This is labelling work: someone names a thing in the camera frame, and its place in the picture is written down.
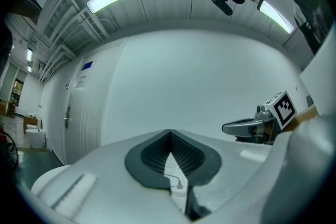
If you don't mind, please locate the person's black printed shirt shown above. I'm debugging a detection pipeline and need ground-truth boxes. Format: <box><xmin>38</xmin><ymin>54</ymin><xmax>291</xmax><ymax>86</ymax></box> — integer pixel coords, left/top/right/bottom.
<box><xmin>283</xmin><ymin>0</ymin><xmax>333</xmax><ymax>56</ymax></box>

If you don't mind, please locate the dark window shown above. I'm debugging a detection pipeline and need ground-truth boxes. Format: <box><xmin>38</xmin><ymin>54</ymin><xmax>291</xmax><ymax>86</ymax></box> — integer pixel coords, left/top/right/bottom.
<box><xmin>12</xmin><ymin>78</ymin><xmax>24</xmax><ymax>107</ymax></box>

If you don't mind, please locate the black head camera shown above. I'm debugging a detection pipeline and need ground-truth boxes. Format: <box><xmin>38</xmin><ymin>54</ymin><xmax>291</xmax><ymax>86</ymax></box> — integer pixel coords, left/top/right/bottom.
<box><xmin>208</xmin><ymin>0</ymin><xmax>234</xmax><ymax>16</ymax></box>

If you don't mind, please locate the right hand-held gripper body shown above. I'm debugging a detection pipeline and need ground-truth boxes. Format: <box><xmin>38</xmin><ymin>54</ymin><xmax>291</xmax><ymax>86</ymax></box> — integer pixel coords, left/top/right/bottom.
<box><xmin>235</xmin><ymin>90</ymin><xmax>297</xmax><ymax>144</ymax></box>

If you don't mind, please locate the short ceiling light panel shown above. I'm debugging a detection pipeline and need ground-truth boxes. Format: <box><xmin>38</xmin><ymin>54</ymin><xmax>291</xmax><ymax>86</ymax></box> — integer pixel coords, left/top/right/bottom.
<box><xmin>257</xmin><ymin>0</ymin><xmax>295</xmax><ymax>35</ymax></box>

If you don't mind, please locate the white door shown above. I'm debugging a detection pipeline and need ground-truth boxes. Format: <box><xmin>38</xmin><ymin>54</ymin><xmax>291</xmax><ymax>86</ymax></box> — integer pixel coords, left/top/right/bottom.
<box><xmin>62</xmin><ymin>46</ymin><xmax>108</xmax><ymax>166</ymax></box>

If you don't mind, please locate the white round tub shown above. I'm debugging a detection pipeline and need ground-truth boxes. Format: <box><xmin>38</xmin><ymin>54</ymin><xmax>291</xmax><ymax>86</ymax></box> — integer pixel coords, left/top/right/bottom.
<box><xmin>25</xmin><ymin>129</ymin><xmax>46</xmax><ymax>149</ymax></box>

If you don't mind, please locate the white power strip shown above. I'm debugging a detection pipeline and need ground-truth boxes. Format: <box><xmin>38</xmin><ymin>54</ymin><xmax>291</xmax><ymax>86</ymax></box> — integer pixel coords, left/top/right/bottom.
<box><xmin>167</xmin><ymin>175</ymin><xmax>189</xmax><ymax>215</ymax></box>

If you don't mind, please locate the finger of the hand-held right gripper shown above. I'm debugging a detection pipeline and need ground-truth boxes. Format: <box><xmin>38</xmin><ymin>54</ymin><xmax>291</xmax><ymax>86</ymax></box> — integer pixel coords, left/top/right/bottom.
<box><xmin>222</xmin><ymin>117</ymin><xmax>265</xmax><ymax>136</ymax></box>

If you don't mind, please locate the white paper notice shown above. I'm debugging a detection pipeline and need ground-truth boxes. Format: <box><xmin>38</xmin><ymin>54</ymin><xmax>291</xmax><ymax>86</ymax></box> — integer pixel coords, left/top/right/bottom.
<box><xmin>76</xmin><ymin>74</ymin><xmax>89</xmax><ymax>89</ymax></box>

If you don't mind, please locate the grey cable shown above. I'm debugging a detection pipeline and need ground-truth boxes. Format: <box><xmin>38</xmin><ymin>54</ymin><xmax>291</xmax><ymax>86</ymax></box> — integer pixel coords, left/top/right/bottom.
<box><xmin>164</xmin><ymin>174</ymin><xmax>181</xmax><ymax>184</ymax></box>

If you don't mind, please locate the cardboard box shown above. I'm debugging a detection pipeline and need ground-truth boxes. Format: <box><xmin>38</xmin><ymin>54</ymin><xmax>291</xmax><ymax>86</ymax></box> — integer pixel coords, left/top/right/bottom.
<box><xmin>0</xmin><ymin>101</ymin><xmax>16</xmax><ymax>116</ymax></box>

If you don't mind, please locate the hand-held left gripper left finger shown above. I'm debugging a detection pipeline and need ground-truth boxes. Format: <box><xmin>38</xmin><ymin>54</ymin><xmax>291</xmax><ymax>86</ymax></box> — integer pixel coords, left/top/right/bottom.
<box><xmin>30</xmin><ymin>129</ymin><xmax>190</xmax><ymax>224</ymax></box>

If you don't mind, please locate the white ceiling pipe rack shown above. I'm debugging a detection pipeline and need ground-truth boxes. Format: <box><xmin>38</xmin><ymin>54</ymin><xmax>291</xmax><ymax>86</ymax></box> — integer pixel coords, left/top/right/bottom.
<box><xmin>26</xmin><ymin>0</ymin><xmax>111</xmax><ymax>84</ymax></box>

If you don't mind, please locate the person's right forearm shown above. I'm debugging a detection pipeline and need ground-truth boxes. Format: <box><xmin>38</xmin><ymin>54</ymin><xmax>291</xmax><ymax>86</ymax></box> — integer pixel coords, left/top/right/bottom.
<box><xmin>282</xmin><ymin>106</ymin><xmax>319</xmax><ymax>132</ymax></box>

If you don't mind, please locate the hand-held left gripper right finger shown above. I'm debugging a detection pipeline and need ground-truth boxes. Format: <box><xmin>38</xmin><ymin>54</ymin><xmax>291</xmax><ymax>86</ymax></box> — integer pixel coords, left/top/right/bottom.
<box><xmin>171</xmin><ymin>130</ymin><xmax>272</xmax><ymax>221</ymax></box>

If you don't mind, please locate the person's right hand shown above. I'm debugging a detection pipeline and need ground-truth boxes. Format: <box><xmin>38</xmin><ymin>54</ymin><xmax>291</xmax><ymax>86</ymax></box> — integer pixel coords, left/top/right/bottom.
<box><xmin>251</xmin><ymin>124</ymin><xmax>274</xmax><ymax>139</ymax></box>

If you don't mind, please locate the red fire extinguisher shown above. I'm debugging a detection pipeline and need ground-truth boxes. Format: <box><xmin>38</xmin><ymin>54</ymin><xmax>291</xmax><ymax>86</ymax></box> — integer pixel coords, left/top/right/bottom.
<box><xmin>0</xmin><ymin>123</ymin><xmax>19</xmax><ymax>166</ymax></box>

